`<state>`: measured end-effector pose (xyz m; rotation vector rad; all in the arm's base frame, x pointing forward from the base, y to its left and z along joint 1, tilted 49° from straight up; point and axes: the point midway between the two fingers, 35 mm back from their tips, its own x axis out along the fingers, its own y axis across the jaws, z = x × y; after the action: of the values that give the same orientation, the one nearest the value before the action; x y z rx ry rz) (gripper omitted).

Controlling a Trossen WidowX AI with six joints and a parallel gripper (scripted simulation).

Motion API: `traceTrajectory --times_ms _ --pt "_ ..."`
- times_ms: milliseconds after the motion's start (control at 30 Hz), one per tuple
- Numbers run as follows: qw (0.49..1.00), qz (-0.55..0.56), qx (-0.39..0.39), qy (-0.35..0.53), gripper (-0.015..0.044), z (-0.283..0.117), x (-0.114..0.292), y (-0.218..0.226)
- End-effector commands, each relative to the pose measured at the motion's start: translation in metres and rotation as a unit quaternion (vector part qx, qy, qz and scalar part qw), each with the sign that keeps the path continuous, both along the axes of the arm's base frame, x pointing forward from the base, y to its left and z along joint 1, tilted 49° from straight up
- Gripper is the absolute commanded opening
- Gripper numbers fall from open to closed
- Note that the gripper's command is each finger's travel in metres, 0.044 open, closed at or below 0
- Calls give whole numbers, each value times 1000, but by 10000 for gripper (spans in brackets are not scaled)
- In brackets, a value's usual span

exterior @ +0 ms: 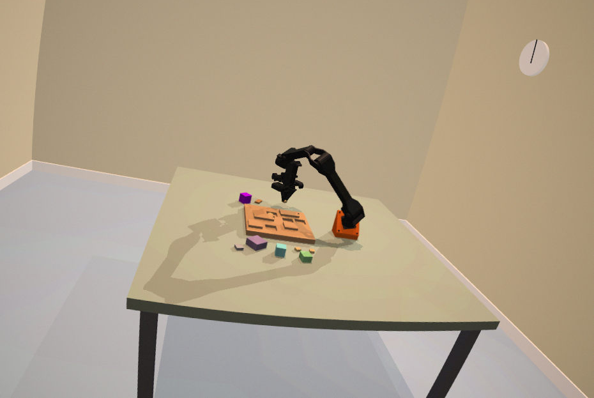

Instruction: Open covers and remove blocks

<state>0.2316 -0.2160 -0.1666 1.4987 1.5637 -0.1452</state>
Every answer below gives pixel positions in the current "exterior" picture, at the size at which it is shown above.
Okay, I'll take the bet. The light green block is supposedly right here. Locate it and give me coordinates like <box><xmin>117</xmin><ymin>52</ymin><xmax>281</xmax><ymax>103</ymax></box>
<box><xmin>299</xmin><ymin>251</ymin><xmax>313</xmax><ymax>263</ymax></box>

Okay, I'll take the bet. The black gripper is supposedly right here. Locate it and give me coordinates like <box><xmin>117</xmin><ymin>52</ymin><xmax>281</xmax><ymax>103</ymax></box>
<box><xmin>271</xmin><ymin>172</ymin><xmax>304</xmax><ymax>202</ymax></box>

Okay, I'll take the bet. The light teal cube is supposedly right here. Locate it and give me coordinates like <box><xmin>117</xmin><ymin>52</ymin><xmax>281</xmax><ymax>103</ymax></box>
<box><xmin>275</xmin><ymin>243</ymin><xmax>286</xmax><ymax>257</ymax></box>

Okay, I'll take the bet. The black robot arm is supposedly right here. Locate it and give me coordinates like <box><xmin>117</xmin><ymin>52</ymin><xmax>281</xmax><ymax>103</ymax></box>
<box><xmin>275</xmin><ymin>145</ymin><xmax>365</xmax><ymax>229</ymax></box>

